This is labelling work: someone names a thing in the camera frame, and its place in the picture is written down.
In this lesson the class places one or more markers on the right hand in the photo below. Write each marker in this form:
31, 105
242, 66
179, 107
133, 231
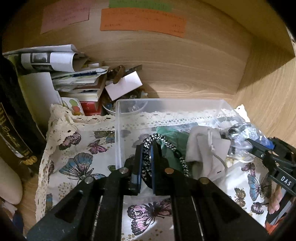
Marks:
276, 197

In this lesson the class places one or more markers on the white drawstring pouch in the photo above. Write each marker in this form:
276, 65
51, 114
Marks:
206, 151

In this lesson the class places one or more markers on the beige rounded object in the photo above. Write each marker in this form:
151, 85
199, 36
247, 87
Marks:
11, 189

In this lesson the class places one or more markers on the green paper note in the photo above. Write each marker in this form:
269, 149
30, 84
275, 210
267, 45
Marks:
143, 4

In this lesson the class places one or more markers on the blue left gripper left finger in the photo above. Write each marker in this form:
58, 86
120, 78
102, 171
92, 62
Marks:
136, 176

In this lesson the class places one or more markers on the butterfly print lace cloth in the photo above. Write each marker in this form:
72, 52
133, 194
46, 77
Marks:
84, 146

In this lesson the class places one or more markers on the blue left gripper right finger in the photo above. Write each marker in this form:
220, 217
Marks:
159, 176

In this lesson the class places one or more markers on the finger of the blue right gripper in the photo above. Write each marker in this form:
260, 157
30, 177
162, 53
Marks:
257, 149
268, 143

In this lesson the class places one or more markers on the silver sequin pouch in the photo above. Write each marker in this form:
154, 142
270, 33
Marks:
239, 146

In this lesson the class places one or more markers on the wooden shelf unit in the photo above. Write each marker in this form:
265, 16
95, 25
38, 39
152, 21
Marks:
239, 51

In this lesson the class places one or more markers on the pink paper note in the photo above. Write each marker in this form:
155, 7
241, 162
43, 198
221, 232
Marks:
63, 13

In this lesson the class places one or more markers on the orange paper note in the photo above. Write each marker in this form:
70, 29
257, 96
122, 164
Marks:
136, 19

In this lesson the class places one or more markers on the red and white box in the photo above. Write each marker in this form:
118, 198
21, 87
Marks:
91, 107

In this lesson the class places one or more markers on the white paper card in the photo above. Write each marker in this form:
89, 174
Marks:
125, 85

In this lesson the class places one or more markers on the stack of papers and books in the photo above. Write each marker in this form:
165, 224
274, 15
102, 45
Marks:
57, 74

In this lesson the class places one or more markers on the clear plastic storage box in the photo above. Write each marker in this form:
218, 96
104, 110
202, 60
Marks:
137, 119

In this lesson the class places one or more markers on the green knitted cloth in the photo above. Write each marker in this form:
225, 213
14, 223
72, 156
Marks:
178, 136

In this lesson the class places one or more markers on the dark glass bottle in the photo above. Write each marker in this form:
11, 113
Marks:
18, 128

